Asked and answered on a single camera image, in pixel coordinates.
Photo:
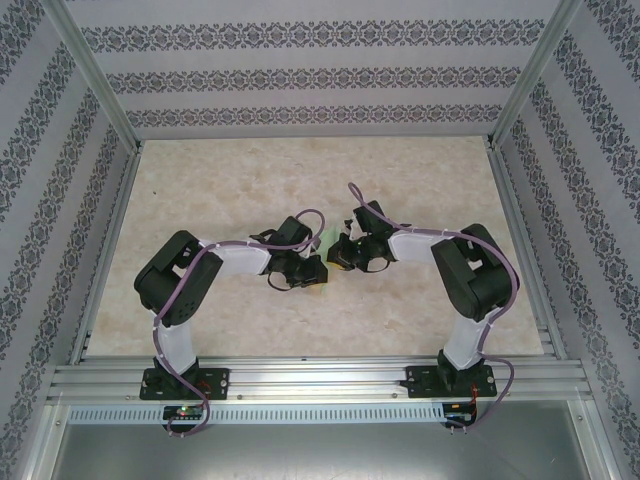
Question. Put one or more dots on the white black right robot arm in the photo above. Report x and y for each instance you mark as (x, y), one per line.
(465, 340)

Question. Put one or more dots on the grey metal panel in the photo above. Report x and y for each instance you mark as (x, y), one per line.
(320, 455)

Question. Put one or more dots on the light green paper sheet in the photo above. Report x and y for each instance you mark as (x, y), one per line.
(330, 239)

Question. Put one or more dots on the aluminium side rail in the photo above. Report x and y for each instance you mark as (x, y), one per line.
(507, 190)
(107, 250)

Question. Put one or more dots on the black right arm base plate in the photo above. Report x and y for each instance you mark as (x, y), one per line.
(417, 382)

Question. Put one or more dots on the aluminium mounting rail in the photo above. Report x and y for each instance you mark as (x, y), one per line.
(320, 380)

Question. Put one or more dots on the small circuit board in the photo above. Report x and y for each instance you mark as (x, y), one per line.
(457, 412)
(182, 412)

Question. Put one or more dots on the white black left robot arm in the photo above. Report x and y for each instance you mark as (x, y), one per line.
(175, 345)

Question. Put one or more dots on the aluminium frame post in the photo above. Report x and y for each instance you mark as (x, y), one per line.
(100, 80)
(530, 75)

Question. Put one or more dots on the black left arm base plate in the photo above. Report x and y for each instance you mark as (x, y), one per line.
(220, 385)

